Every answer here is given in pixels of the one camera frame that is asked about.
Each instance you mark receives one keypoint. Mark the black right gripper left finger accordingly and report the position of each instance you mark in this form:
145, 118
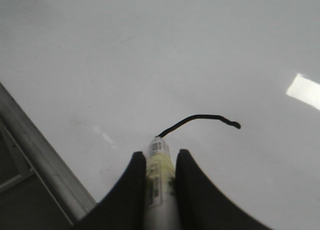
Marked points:
123, 207

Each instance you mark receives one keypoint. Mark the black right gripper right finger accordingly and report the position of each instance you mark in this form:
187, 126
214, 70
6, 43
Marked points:
201, 205

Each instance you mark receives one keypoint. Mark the white taped whiteboard marker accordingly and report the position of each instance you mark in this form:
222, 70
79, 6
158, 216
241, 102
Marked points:
161, 209

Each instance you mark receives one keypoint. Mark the grey metal table frame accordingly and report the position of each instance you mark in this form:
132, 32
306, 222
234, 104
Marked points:
25, 204

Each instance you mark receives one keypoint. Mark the white whiteboard with aluminium frame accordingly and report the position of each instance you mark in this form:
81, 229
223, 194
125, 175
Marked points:
101, 78

